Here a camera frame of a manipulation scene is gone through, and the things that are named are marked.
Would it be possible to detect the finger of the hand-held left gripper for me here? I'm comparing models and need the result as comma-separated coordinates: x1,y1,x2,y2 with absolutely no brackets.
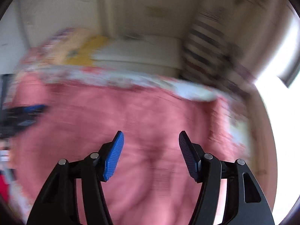
0,117,38,137
0,104,47,118

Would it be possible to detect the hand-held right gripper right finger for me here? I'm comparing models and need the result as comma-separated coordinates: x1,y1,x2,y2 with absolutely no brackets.
178,130,275,225

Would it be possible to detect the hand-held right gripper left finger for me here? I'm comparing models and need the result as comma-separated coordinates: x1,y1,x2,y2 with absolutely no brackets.
26,131,125,225

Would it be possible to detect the pink quilted jacket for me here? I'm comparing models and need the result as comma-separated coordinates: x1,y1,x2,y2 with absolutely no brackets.
10,74,253,225

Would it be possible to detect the patterned pillow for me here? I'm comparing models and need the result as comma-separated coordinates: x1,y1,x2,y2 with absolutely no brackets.
39,28,91,65

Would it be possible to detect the yellow pillow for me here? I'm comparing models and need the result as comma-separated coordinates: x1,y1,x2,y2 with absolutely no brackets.
66,35,111,66

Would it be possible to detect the window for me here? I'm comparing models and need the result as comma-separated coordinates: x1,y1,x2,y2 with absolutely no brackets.
254,9,300,218

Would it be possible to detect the printed striped curtain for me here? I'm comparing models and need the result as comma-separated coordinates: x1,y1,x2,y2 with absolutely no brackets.
180,7,255,95

